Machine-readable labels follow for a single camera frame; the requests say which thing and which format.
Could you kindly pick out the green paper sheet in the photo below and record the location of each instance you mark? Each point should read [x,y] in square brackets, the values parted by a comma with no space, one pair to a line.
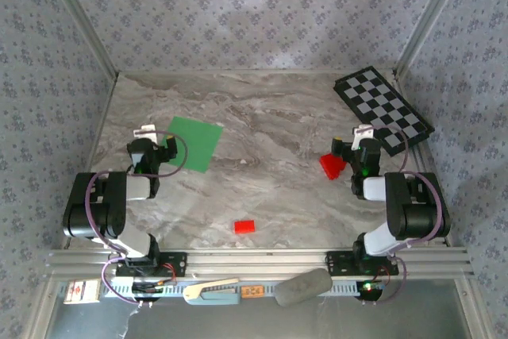
[198,140]

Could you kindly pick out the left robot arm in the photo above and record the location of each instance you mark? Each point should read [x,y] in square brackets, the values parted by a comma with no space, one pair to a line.
[99,212]

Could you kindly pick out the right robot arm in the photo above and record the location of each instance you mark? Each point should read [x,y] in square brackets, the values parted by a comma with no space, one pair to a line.
[412,204]

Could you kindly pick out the large red block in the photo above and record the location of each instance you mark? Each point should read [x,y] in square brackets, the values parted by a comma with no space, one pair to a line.
[332,166]

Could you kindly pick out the black grey checkerboard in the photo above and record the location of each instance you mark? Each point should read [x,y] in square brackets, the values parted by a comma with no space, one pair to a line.
[383,110]

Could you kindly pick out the small red brick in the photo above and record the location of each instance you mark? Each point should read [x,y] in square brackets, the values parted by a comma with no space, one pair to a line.
[244,226]

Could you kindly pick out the beige wooden tool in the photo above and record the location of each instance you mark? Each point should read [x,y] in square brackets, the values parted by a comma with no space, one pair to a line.
[214,284]

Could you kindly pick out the grey felt pouch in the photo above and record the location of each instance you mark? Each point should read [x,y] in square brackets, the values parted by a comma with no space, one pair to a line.
[303,287]

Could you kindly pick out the small box with red print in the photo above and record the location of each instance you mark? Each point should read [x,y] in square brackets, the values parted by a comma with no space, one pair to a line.
[81,291]

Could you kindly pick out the blue-grey flat tool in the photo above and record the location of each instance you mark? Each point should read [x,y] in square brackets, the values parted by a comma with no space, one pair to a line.
[218,298]

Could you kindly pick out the orange tag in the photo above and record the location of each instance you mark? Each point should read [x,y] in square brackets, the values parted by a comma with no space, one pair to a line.
[252,291]

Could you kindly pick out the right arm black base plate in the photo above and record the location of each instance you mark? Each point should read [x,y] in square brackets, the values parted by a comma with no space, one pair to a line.
[337,263]

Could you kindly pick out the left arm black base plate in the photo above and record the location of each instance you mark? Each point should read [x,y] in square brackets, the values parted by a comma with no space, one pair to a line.
[178,264]

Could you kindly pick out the aluminium frame rail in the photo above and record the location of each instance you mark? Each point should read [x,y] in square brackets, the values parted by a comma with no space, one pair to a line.
[258,263]

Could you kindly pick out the aluminium frame post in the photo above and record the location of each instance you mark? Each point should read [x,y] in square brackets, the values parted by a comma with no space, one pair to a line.
[79,17]
[432,17]

